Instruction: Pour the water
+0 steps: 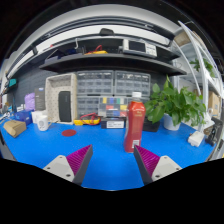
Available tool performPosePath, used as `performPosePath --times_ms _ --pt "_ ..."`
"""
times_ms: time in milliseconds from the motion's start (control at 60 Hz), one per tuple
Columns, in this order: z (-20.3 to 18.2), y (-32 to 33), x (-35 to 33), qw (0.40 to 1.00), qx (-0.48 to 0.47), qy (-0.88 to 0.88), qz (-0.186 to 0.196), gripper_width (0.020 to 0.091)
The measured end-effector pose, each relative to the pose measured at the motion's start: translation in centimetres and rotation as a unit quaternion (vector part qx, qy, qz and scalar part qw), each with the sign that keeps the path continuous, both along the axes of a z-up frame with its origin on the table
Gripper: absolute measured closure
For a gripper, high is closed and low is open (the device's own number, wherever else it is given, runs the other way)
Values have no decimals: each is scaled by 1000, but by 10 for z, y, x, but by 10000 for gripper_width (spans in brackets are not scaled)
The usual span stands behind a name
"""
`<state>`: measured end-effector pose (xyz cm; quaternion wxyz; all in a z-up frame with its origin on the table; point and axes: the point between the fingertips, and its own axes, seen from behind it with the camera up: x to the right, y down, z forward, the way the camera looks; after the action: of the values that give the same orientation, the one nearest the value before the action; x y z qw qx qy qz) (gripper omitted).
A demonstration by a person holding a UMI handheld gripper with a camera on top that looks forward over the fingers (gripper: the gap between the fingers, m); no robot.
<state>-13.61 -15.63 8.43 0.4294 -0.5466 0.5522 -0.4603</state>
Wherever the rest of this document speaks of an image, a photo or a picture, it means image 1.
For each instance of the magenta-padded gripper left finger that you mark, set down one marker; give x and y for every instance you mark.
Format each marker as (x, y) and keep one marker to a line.
(60, 166)

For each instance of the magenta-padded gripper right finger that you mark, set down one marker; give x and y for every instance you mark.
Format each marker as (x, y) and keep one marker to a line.
(165, 166)

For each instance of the red drink bottle white cap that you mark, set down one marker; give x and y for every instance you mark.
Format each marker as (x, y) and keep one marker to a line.
(134, 123)

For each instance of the flat round red coaster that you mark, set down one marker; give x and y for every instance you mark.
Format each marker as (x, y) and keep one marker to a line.
(69, 133)

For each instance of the white power adapter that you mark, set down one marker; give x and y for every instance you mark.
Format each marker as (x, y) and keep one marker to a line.
(195, 138)

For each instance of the plain black box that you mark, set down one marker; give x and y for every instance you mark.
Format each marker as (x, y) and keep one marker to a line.
(151, 126)

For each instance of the yellow multimeter with red leads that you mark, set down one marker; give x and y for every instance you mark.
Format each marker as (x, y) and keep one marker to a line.
(87, 120)

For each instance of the small white box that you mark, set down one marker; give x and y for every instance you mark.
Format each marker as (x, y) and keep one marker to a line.
(35, 115)

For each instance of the brown cardboard box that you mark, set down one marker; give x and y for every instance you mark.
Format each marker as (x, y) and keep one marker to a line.
(15, 128)

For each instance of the black rectangular device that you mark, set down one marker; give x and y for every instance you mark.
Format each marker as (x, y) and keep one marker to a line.
(64, 106)

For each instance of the green potted plant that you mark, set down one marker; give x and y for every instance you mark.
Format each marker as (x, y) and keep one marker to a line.
(176, 103)

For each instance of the grey small-parts drawer cabinet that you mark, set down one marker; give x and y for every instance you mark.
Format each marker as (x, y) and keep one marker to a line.
(95, 83)
(132, 82)
(87, 106)

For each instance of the white dotted fabric basket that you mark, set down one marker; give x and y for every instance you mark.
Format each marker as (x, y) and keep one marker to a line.
(52, 100)

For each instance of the black box with white label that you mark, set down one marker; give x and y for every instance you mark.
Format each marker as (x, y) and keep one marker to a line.
(112, 123)

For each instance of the dark grey upright box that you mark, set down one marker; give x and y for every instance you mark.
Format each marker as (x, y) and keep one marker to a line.
(40, 99)

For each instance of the purple plastic bag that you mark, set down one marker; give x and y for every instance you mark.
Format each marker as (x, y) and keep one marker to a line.
(30, 101)

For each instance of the clear organiser with coloured parts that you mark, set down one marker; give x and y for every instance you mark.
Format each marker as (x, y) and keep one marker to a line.
(112, 106)

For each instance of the teal lamp head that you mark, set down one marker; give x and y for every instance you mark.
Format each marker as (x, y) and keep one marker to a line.
(12, 82)

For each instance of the white shelf unit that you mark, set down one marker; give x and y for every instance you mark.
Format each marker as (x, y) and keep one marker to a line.
(201, 60)

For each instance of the yellow tool with red leads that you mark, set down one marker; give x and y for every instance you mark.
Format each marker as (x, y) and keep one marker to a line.
(96, 52)

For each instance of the grey oscilloscope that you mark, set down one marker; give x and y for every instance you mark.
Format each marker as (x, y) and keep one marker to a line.
(139, 47)

